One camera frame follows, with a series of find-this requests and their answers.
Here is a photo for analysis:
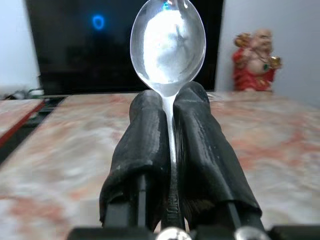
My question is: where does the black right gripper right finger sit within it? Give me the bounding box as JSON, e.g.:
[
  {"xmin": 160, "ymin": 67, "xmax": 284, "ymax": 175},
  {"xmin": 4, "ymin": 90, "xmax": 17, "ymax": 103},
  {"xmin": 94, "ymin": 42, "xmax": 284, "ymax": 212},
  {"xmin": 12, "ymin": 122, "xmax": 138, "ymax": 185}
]
[{"xmin": 172, "ymin": 81, "xmax": 266, "ymax": 230}]

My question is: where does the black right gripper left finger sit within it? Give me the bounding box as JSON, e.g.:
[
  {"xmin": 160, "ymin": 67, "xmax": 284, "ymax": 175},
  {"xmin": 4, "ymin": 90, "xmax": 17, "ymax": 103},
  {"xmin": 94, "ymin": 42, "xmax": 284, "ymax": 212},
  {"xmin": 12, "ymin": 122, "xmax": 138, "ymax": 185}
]
[{"xmin": 98, "ymin": 89, "xmax": 174, "ymax": 229}]

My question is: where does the silver metal spoon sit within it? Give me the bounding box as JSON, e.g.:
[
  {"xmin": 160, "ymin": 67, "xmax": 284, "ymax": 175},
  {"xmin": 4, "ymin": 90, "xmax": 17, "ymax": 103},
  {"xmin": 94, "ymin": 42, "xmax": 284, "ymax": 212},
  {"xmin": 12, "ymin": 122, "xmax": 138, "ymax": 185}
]
[{"xmin": 129, "ymin": 0, "xmax": 207, "ymax": 230}]

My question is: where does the red laughing Buddha figurine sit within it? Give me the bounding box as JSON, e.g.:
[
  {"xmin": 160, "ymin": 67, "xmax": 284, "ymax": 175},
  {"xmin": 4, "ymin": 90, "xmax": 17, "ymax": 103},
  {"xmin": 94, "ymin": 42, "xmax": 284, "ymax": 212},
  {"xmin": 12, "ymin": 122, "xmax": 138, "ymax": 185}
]
[{"xmin": 232, "ymin": 28, "xmax": 283, "ymax": 92}]

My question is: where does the black flat screen television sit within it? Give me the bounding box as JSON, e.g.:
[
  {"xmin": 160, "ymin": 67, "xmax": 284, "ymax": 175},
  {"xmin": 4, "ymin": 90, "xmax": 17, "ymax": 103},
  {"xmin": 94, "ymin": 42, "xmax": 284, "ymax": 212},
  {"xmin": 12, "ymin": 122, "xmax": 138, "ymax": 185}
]
[{"xmin": 24, "ymin": 0, "xmax": 225, "ymax": 96}]

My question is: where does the red cable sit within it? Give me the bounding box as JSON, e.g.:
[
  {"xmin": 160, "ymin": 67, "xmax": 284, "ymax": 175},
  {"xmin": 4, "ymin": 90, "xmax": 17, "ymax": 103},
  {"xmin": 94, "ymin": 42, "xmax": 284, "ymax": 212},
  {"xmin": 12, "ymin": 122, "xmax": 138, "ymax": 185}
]
[{"xmin": 0, "ymin": 100, "xmax": 47, "ymax": 148}]

